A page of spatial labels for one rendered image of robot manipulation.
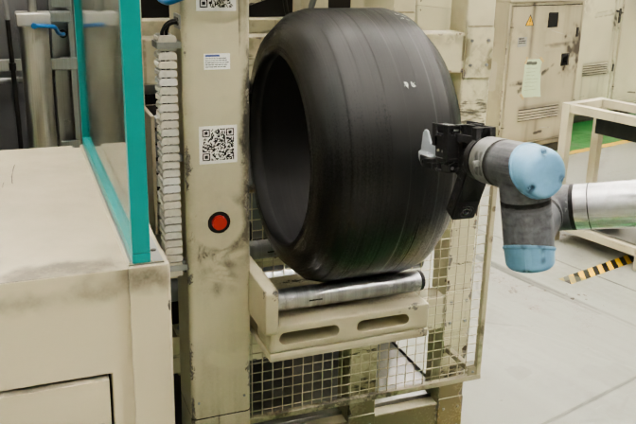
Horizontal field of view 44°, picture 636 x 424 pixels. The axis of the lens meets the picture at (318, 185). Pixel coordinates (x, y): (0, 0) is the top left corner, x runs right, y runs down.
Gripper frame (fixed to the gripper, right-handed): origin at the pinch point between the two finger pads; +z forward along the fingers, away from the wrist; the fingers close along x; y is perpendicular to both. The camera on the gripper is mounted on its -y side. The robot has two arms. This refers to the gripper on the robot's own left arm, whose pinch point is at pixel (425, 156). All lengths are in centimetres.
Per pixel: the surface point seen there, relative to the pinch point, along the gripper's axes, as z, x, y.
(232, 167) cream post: 22.4, 30.5, -2.8
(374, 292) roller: 18.2, 2.0, -31.1
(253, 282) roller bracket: 22.3, 27.1, -26.8
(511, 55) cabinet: 383, -283, 8
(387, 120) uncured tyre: 2.9, 6.3, 6.7
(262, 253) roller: 46, 18, -28
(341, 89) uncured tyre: 6.1, 14.0, 12.5
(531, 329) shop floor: 148, -134, -105
